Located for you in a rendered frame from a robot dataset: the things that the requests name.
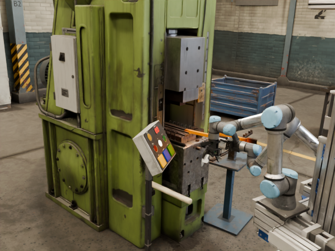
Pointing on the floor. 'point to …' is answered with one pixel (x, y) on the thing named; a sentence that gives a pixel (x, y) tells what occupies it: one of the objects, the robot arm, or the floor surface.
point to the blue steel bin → (241, 96)
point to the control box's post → (148, 208)
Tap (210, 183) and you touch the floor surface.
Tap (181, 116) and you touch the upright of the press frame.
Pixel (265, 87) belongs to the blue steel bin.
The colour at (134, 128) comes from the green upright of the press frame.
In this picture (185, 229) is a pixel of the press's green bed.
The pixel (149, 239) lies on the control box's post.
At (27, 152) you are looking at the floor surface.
